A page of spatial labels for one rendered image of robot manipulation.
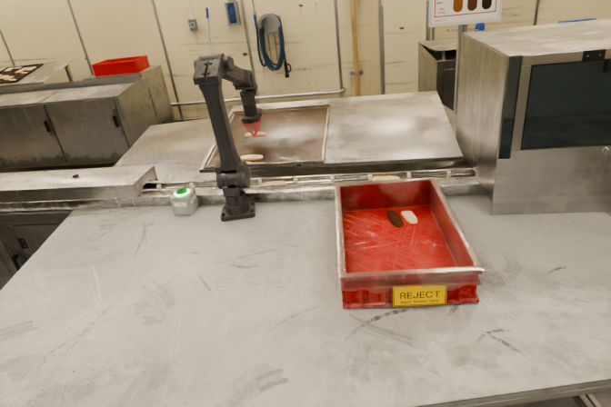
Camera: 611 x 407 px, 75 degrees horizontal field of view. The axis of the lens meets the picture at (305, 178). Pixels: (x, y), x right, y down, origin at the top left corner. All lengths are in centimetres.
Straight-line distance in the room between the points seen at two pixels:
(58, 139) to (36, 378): 368
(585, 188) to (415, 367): 79
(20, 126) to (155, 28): 196
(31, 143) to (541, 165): 446
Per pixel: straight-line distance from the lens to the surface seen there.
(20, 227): 206
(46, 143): 475
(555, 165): 136
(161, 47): 566
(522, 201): 138
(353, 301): 99
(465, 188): 146
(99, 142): 440
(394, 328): 96
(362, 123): 184
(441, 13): 218
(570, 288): 115
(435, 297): 100
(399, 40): 481
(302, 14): 510
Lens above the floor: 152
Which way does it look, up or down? 25 degrees down
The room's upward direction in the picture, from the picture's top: 7 degrees counter-clockwise
